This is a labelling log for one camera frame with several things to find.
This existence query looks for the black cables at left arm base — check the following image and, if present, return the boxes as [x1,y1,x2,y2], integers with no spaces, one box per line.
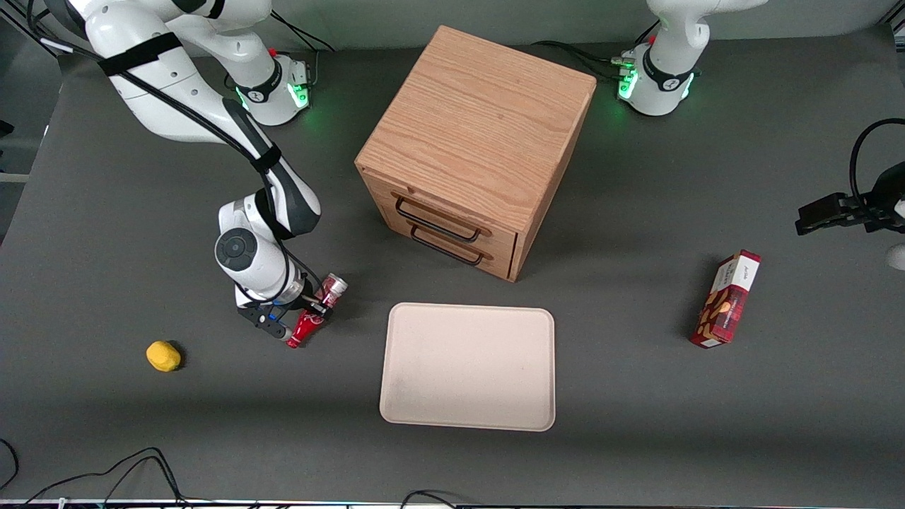
[530,21,662,82]

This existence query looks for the black cable along right arm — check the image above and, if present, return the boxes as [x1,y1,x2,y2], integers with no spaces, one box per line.
[27,0,326,312]

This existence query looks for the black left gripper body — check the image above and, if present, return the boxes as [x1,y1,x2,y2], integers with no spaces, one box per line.
[868,161,905,234]

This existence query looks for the black metal drawer handle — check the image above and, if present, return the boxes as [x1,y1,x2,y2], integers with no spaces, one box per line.
[395,196,483,243]
[410,225,489,267]

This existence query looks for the long black floor cable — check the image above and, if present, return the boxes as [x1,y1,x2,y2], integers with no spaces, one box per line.
[21,447,190,507]

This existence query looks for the red coca-cola aluminium bottle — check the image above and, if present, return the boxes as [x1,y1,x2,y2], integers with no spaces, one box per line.
[286,273,349,349]

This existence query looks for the beige rectangular plastic tray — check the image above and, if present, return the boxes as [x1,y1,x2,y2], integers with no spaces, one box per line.
[379,303,556,433]

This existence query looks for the red cookie box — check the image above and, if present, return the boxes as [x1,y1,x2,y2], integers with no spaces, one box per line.
[690,249,763,349]

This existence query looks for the black cable at right arm base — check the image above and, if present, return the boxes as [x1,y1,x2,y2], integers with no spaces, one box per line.
[271,10,336,54]

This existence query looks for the black cable at table edge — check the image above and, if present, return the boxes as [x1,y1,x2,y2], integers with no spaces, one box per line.
[399,489,464,509]

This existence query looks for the short black curved cable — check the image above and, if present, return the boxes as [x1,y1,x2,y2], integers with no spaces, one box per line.
[0,438,20,490]

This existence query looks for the yellow lemon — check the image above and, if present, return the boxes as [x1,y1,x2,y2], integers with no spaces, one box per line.
[146,340,182,373]

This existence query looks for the black looped left gripper cable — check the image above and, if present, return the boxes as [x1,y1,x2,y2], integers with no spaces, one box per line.
[849,118,905,207]

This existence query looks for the wooden two-drawer cabinet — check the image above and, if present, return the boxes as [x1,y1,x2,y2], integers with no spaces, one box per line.
[355,25,597,283]

